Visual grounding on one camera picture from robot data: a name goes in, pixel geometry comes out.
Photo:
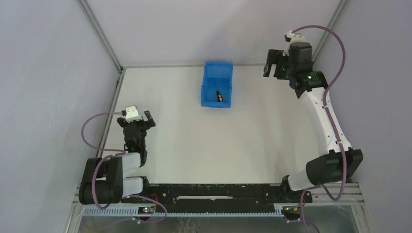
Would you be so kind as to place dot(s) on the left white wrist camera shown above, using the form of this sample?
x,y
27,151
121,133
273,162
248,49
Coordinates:
x,y
131,114

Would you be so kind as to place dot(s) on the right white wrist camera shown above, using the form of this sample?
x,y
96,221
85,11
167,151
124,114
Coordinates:
x,y
292,38

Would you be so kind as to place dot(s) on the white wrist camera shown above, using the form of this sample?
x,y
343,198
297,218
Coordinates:
x,y
292,38
131,114

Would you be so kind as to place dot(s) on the small electronics board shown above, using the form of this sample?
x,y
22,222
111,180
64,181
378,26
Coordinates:
x,y
146,210

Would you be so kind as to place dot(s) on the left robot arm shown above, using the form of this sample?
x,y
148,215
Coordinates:
x,y
104,181

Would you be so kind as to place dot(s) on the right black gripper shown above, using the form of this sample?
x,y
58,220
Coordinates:
x,y
276,64

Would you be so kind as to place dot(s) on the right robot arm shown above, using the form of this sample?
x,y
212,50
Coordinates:
x,y
337,160

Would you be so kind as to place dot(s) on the blue plastic bin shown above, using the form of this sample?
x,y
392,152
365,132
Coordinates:
x,y
218,76

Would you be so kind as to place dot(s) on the grey slotted cable duct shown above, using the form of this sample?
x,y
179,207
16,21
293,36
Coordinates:
x,y
179,211

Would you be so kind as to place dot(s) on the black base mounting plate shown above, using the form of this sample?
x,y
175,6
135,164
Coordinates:
x,y
201,195

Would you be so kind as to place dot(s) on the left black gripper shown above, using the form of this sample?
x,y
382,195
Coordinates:
x,y
135,124

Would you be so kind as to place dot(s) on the black yellow screwdriver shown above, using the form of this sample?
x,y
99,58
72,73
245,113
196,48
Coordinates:
x,y
219,97

